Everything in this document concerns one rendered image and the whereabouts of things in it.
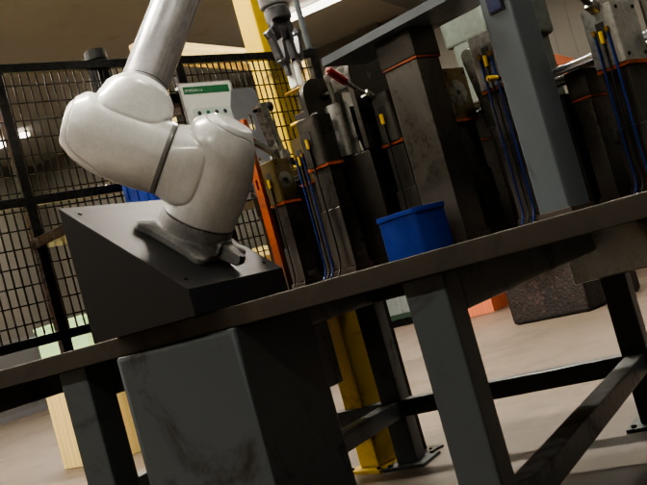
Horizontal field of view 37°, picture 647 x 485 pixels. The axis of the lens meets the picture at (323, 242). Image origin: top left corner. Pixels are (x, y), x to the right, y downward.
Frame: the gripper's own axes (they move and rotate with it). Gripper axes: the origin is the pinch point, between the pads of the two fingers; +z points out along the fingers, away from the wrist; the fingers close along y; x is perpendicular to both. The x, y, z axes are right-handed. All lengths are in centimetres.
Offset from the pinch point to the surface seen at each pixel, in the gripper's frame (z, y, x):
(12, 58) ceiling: -242, 270, 665
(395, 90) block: 25, -37, -66
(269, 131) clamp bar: 15.4, -15.9, -1.0
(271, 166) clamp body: 25.4, -19.7, -2.1
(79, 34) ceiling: -242, 313, 603
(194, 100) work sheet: -10, 5, 54
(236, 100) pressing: -1.5, -1.3, 26.3
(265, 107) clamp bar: 8.9, -15.8, -2.0
